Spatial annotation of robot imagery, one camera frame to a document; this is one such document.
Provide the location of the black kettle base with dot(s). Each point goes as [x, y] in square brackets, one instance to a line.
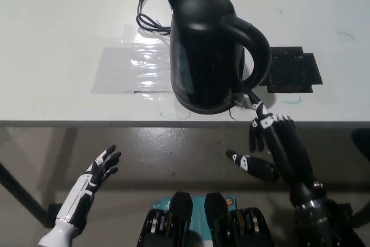
[202, 110]

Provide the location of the black table leg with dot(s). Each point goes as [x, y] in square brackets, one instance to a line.
[20, 192]

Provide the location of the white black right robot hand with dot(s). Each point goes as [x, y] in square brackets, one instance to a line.
[289, 148]

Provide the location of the clear plastic tape patch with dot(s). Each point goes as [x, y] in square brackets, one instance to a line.
[130, 70]

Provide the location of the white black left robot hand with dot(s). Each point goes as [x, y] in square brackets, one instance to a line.
[92, 176]

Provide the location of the black tape patch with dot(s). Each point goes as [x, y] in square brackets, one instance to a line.
[292, 70]

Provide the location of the black electric kettle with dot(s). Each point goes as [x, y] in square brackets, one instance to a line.
[202, 56]

